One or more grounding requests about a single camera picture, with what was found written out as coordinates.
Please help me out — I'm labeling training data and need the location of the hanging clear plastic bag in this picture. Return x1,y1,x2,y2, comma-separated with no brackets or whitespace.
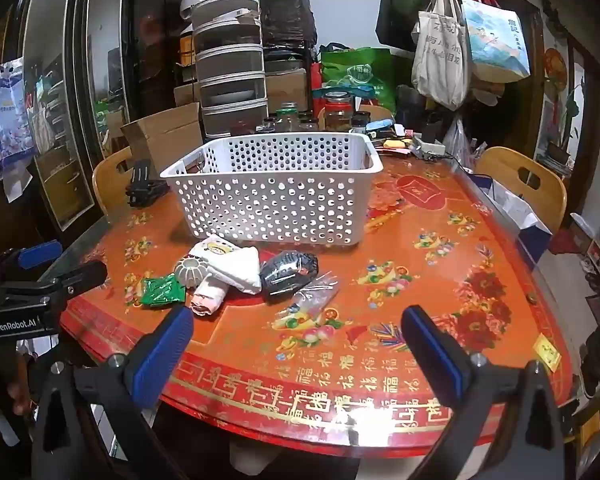
442,115,476,171

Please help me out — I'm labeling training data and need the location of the round red wall ornament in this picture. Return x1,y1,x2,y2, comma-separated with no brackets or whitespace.
544,47,568,83

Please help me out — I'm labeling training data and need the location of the white perforated plastic basket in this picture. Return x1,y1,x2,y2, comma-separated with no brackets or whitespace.
160,131,385,247

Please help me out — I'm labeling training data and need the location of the clear plastic bag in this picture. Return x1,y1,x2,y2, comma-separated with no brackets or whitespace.
272,271,340,331
442,115,476,171

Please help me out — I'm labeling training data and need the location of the glass jar with red contents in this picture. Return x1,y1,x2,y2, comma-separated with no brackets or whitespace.
325,91,353,132

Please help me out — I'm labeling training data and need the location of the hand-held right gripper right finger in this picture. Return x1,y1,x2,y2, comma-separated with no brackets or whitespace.
401,304,568,480

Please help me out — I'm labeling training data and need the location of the brown cardboard box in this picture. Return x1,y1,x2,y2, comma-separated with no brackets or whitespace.
265,67,311,111

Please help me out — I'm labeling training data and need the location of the blue printed tote bag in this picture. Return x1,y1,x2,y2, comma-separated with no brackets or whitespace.
461,0,532,83

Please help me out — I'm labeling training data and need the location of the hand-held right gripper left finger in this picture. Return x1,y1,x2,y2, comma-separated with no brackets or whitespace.
30,304,196,480

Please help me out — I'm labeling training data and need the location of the wooden chair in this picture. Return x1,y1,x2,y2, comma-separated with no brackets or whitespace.
92,146,136,216
475,146,567,233

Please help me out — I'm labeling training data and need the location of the stacked grey storage tower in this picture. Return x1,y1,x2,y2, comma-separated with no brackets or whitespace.
192,0,270,140

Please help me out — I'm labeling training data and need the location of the mirrored wardrobe door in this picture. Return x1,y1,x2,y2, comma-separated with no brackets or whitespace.
20,0,98,231

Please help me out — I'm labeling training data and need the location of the black plastic-wrapped bundle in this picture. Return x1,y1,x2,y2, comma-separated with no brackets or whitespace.
257,0,318,51

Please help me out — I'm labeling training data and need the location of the yellow label sticker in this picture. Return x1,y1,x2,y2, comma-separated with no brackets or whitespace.
532,335,562,371

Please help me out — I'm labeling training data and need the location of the blue and white printed bag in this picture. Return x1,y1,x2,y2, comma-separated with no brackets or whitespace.
0,59,35,181

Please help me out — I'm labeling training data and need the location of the black packet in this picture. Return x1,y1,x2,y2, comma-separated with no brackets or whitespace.
259,251,320,303

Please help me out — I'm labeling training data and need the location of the white round lid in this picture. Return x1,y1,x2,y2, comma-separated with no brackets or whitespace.
180,0,216,21

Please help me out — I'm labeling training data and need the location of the black folding clamp stand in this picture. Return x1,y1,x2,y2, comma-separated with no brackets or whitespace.
125,159,170,208

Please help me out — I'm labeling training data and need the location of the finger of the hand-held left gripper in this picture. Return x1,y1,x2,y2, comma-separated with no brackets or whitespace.
0,259,109,307
0,240,64,275

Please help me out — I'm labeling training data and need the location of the potted plant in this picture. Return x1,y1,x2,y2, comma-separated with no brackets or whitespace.
545,80,587,166

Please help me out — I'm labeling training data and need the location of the open cardboard box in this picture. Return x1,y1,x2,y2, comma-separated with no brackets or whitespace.
121,102,204,171

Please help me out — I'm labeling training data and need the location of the beige canvas tote bag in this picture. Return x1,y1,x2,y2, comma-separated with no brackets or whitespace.
411,0,471,111

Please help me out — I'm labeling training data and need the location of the green shopping bag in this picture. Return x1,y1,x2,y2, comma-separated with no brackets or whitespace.
320,46,398,116

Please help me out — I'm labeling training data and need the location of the green foil packet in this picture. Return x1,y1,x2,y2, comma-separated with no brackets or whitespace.
139,272,187,307

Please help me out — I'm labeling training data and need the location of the black shoe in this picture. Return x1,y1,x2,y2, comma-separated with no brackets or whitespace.
579,320,600,401

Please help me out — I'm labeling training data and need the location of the white cartoon printed packet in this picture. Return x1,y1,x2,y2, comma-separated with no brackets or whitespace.
187,240,263,295

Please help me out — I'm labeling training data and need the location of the white and blue paper bag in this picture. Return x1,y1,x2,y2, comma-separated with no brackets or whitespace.
467,175,553,266

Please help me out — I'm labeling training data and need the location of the clear glass jar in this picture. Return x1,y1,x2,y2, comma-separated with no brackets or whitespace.
275,102,301,133

